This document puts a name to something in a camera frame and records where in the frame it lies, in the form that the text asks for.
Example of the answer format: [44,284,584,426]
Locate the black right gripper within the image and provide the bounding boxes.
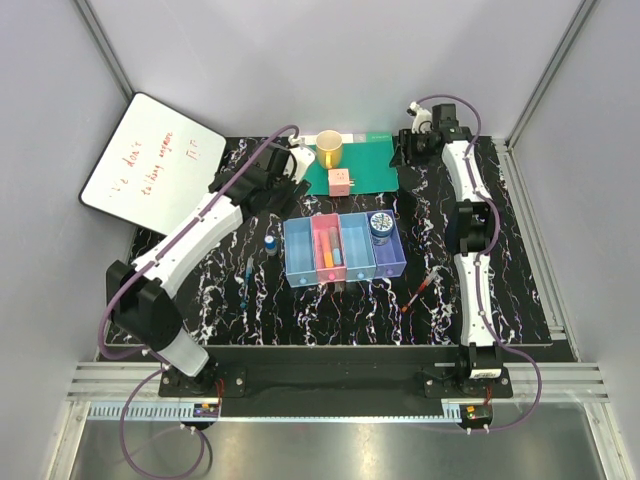
[388,129,436,168]

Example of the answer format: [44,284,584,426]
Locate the green cutting mat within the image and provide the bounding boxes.
[304,132,399,196]

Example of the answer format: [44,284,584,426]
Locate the orange highlighter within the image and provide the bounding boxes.
[318,229,334,268]

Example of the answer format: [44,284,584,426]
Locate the blue cleaning gel jar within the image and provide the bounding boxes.
[369,211,394,246]

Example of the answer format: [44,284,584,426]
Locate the blue grey highlighter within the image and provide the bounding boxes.
[328,227,343,266]

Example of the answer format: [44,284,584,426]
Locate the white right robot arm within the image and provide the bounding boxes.
[390,95,503,397]

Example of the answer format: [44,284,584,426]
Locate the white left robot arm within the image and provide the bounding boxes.
[103,145,315,396]

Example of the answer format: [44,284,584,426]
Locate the blue round stamp bottle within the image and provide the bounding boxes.
[264,235,278,256]

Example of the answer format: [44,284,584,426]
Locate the light blue bin left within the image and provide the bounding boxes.
[283,217,318,288]

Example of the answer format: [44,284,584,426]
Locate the light blue bin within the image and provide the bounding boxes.
[339,213,376,282]
[283,217,318,288]

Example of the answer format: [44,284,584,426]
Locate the pink cube socket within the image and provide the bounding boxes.
[328,168,352,197]

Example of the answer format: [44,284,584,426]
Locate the yellow mug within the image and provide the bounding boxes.
[315,130,343,170]

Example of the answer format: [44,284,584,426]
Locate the pink plastic bin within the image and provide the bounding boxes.
[311,213,346,283]

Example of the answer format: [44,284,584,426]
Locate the purple plastic bin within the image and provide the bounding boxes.
[366,210,406,279]

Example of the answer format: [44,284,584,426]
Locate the light blue bin right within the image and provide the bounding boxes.
[339,213,376,282]

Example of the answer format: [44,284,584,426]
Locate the blue gel pen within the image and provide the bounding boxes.
[240,256,254,310]

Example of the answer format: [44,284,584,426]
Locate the red gel pen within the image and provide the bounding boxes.
[401,271,439,313]

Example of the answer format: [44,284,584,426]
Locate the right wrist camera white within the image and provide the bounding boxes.
[407,102,432,134]

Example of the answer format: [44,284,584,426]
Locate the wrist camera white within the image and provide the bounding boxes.
[407,102,432,134]
[284,134,316,183]

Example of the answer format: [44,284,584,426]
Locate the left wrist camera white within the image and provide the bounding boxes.
[284,134,316,183]

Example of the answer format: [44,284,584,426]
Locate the white whiteboard black frame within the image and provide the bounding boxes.
[79,93,226,235]

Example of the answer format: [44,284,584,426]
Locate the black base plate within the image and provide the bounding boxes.
[159,346,513,421]

